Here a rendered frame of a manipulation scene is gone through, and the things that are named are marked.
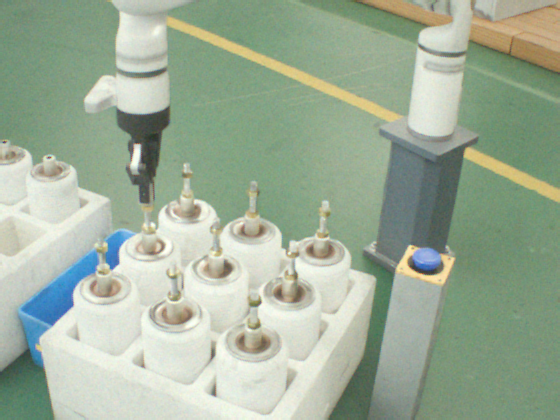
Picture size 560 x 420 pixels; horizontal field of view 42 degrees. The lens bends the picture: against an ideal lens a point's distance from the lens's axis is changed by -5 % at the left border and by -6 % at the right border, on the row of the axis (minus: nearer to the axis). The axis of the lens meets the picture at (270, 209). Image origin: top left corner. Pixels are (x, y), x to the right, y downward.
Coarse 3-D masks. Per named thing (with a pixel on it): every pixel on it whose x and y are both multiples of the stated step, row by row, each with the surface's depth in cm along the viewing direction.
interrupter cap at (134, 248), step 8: (128, 240) 116; (136, 240) 116; (160, 240) 117; (168, 240) 117; (128, 248) 114; (136, 248) 115; (160, 248) 115; (168, 248) 115; (136, 256) 113; (144, 256) 113; (152, 256) 113; (160, 256) 113; (168, 256) 114
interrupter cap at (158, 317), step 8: (152, 304) 103; (160, 304) 104; (184, 304) 104; (192, 304) 104; (152, 312) 102; (160, 312) 102; (184, 312) 103; (192, 312) 103; (200, 312) 102; (152, 320) 100; (160, 320) 101; (168, 320) 101; (176, 320) 101; (184, 320) 101; (192, 320) 101; (200, 320) 101; (160, 328) 99; (168, 328) 99; (176, 328) 100; (184, 328) 99; (192, 328) 100
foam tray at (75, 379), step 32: (352, 288) 124; (64, 320) 110; (320, 320) 114; (352, 320) 115; (64, 352) 105; (96, 352) 105; (128, 352) 105; (320, 352) 108; (352, 352) 122; (64, 384) 110; (96, 384) 106; (128, 384) 102; (160, 384) 100; (192, 384) 101; (288, 384) 107; (320, 384) 107; (64, 416) 114; (96, 416) 110; (128, 416) 106; (160, 416) 102; (192, 416) 99; (224, 416) 96; (256, 416) 96; (288, 416) 97; (320, 416) 113
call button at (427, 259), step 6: (414, 252) 104; (420, 252) 104; (426, 252) 104; (432, 252) 104; (438, 252) 104; (414, 258) 103; (420, 258) 103; (426, 258) 103; (432, 258) 103; (438, 258) 103; (420, 264) 102; (426, 264) 102; (432, 264) 102; (438, 264) 102
